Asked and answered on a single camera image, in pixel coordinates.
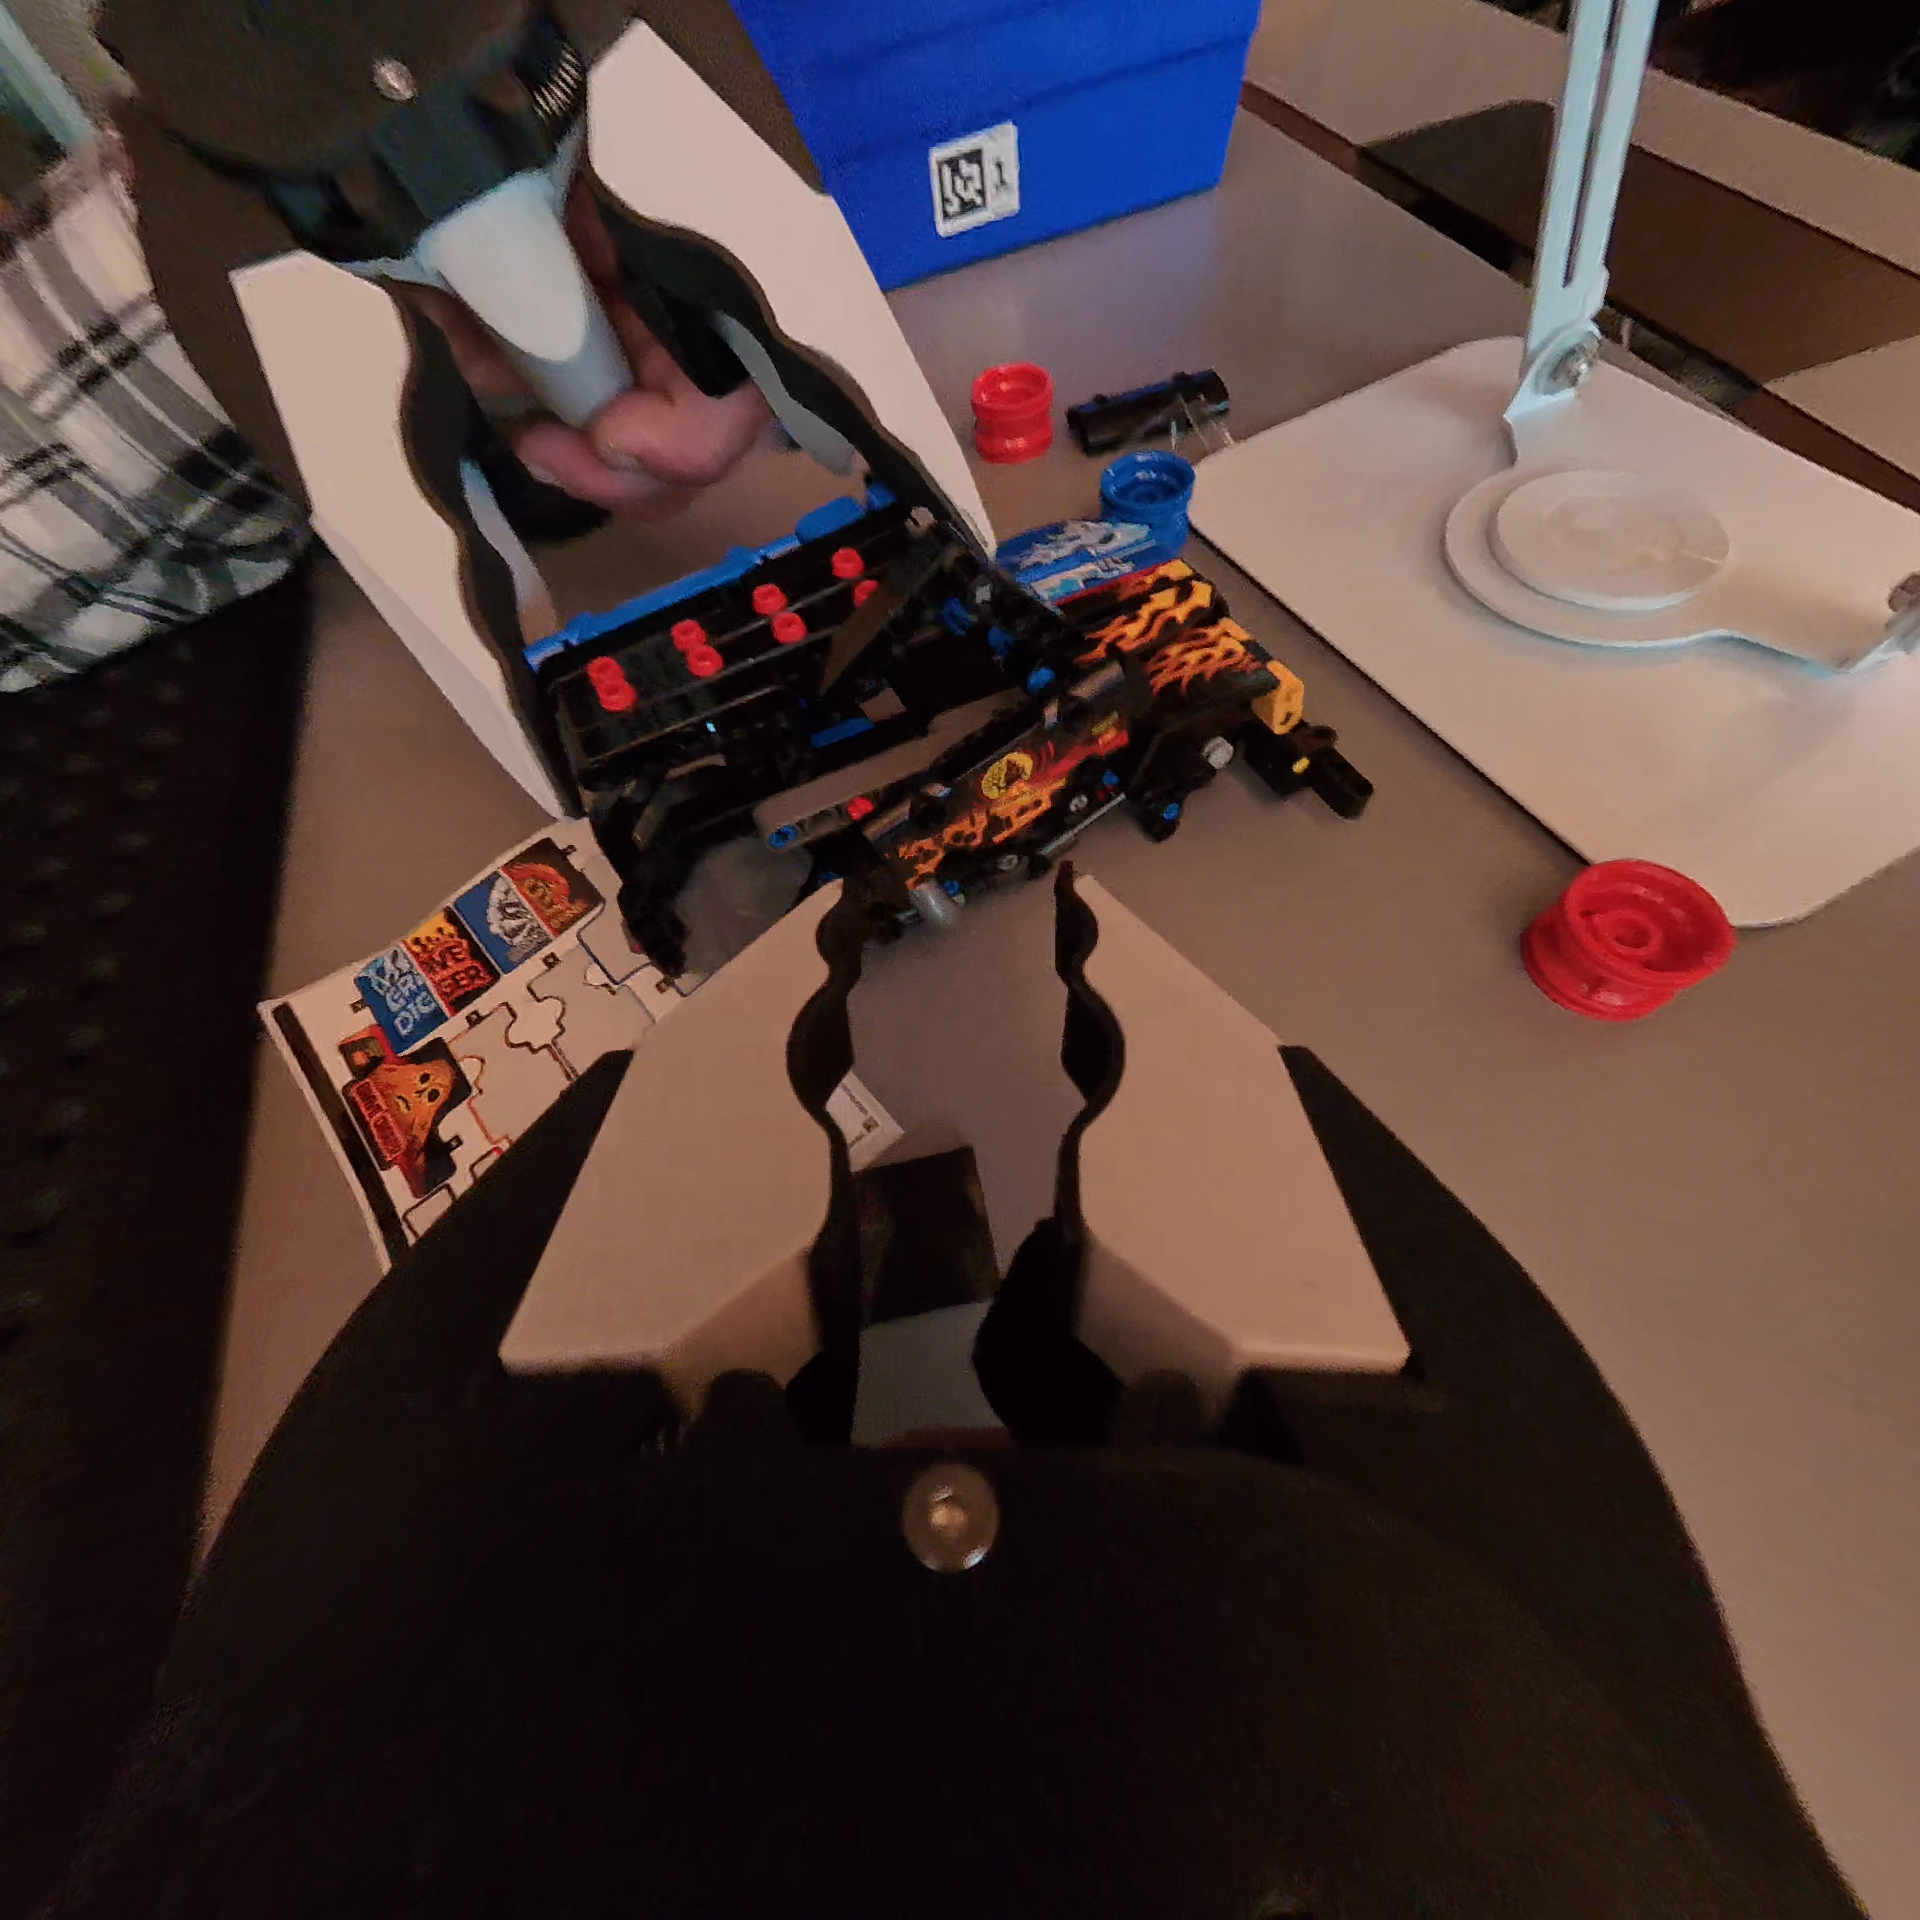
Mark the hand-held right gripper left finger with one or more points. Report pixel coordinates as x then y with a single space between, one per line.
674 1201

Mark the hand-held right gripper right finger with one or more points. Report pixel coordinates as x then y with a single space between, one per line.
1230 1201

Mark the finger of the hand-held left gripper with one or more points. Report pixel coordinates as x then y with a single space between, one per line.
344 450
780 255

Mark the blue black toy brick truck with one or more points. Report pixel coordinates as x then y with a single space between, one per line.
750 705

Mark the person's left forearm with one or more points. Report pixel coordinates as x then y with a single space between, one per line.
104 450

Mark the person's left hand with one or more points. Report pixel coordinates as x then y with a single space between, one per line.
674 450

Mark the red wheel rim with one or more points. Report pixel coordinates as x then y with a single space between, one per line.
1629 939
1011 409

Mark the blue storage bin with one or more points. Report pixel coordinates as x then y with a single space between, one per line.
1050 91

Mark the sticker sheet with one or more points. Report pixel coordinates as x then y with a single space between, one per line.
434 961

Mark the black cylinder part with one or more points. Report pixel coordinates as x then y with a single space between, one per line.
1141 412

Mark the blue wheel rim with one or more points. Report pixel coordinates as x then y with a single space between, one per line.
1148 492

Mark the white book stand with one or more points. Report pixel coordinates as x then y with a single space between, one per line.
1425 631

